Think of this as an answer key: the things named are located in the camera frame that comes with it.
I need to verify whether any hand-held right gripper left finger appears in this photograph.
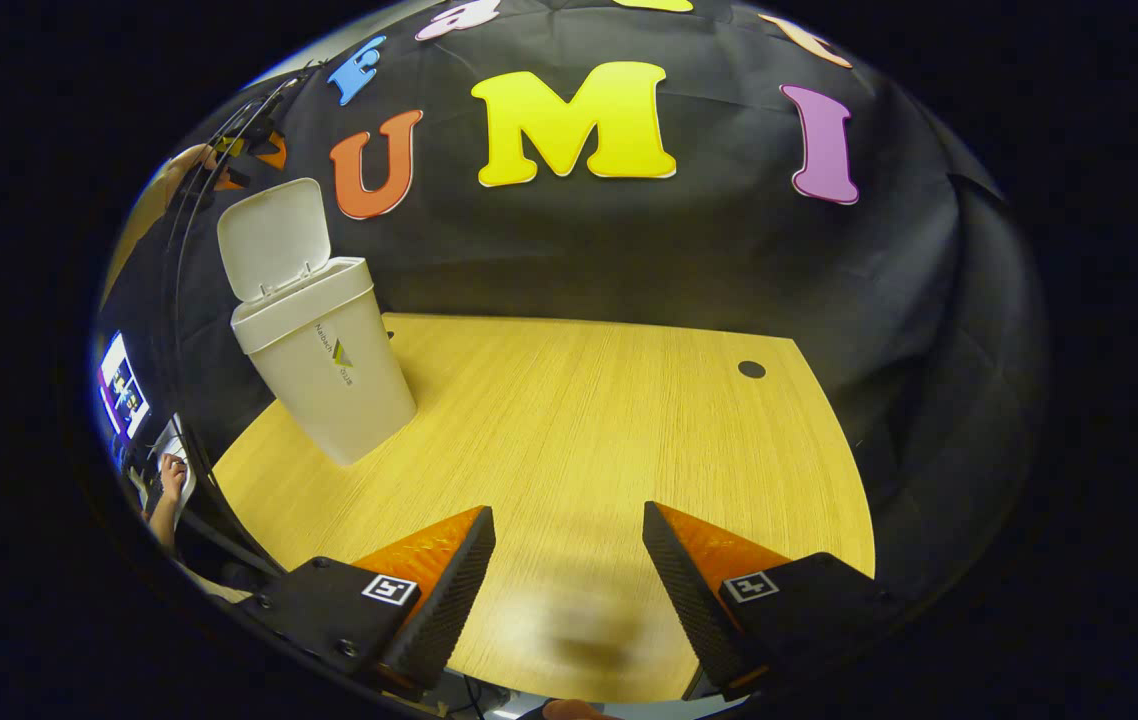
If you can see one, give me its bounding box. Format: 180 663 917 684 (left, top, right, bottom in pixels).
247 507 498 703

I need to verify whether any wooden desktop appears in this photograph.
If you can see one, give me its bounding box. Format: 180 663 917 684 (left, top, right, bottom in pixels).
212 312 877 704

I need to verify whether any white desktop garbage bin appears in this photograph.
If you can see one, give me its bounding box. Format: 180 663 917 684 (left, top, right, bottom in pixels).
217 177 418 468

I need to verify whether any computer monitor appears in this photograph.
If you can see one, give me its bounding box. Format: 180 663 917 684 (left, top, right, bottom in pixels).
96 332 153 441

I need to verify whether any black tripod stand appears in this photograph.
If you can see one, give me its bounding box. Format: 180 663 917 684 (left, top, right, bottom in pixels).
164 65 317 263

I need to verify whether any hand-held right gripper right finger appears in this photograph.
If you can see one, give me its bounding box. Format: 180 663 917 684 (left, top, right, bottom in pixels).
642 503 918 701

